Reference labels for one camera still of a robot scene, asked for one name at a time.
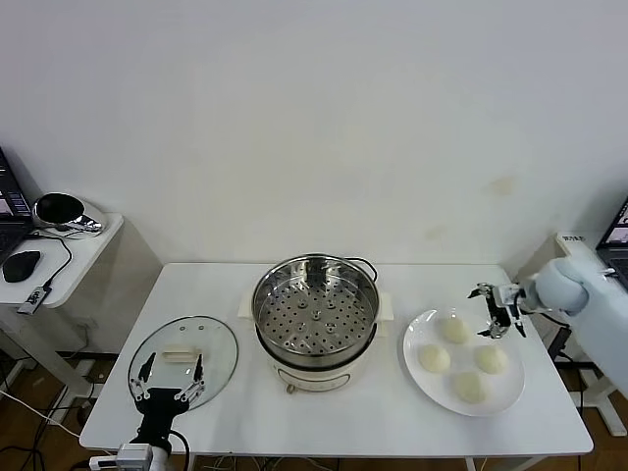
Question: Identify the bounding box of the perforated steel steamer basket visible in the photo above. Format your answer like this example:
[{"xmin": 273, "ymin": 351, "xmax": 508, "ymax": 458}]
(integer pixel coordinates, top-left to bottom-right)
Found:
[{"xmin": 251, "ymin": 252, "xmax": 382, "ymax": 367}]

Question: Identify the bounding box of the large white plate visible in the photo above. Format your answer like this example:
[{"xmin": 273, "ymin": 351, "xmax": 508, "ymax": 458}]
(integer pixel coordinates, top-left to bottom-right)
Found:
[{"xmin": 402, "ymin": 307, "xmax": 526, "ymax": 418}]

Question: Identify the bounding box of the white floor cable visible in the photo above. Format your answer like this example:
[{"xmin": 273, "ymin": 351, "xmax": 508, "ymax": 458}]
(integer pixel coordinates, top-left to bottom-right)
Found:
[{"xmin": 0, "ymin": 390, "xmax": 82, "ymax": 439}]

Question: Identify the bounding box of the black power adapter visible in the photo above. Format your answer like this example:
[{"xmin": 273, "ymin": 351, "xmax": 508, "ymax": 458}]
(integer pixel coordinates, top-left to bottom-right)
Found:
[{"xmin": 549, "ymin": 326, "xmax": 573, "ymax": 362}]

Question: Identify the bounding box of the white side table with mouse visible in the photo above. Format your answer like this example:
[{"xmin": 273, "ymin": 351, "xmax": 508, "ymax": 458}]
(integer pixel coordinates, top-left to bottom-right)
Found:
[{"xmin": 0, "ymin": 211, "xmax": 164, "ymax": 408}]

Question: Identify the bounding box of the round glass pot lid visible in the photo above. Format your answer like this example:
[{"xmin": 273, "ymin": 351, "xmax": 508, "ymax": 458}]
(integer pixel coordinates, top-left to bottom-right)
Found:
[{"xmin": 127, "ymin": 314, "xmax": 240, "ymax": 412}]

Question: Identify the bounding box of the thin black usb cable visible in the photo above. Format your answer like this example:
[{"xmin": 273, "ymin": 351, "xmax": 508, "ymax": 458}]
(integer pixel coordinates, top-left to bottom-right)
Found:
[{"xmin": 26, "ymin": 230, "xmax": 74, "ymax": 290}]

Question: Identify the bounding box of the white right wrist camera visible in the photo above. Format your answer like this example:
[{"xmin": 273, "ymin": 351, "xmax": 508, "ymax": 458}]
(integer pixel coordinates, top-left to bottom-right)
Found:
[{"xmin": 493, "ymin": 284, "xmax": 521, "ymax": 310}]

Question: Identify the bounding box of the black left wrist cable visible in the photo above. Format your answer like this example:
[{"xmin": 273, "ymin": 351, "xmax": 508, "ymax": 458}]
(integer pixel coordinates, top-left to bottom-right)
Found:
[{"xmin": 169, "ymin": 430, "xmax": 193, "ymax": 471}]

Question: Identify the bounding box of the white steamed baozi bun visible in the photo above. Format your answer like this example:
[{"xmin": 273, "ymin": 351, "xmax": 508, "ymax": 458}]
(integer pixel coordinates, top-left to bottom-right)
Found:
[
  {"xmin": 473, "ymin": 344, "xmax": 510, "ymax": 375},
  {"xmin": 450, "ymin": 371, "xmax": 491, "ymax": 405},
  {"xmin": 438, "ymin": 316, "xmax": 471, "ymax": 345},
  {"xmin": 418, "ymin": 343, "xmax": 451, "ymax": 374}
]

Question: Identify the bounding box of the small grey usb hub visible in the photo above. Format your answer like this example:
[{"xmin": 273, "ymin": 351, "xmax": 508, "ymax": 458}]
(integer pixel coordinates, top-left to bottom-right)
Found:
[{"xmin": 17, "ymin": 284, "xmax": 53, "ymax": 316}]

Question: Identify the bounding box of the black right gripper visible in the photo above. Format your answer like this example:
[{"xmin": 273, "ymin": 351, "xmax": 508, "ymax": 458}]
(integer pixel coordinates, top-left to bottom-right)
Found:
[{"xmin": 466, "ymin": 282, "xmax": 517, "ymax": 340}]

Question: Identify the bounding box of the white side table with label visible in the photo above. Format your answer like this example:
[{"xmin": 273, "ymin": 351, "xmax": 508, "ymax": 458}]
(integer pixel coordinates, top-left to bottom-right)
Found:
[{"xmin": 509, "ymin": 230, "xmax": 628, "ymax": 438}]

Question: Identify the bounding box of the black laptop with white cable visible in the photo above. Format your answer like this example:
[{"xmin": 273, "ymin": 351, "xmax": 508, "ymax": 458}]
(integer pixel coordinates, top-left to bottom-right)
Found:
[{"xmin": 596, "ymin": 195, "xmax": 628, "ymax": 288}]

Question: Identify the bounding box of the cream electric cooker base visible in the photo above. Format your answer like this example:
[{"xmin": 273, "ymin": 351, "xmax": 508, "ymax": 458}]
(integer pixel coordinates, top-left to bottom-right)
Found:
[{"xmin": 237, "ymin": 288, "xmax": 395, "ymax": 396}]

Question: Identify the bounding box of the black laptop beside chrome device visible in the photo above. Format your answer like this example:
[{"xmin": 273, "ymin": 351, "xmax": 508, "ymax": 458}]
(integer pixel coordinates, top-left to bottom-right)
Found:
[{"xmin": 0, "ymin": 145, "xmax": 35, "ymax": 264}]

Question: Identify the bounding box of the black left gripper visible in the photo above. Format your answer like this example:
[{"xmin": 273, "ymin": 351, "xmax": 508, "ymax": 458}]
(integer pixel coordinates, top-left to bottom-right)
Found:
[{"xmin": 129, "ymin": 352, "xmax": 206, "ymax": 450}]

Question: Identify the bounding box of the black computer mouse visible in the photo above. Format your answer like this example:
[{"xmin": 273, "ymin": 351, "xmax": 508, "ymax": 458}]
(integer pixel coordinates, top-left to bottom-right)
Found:
[{"xmin": 2, "ymin": 249, "xmax": 43, "ymax": 285}]

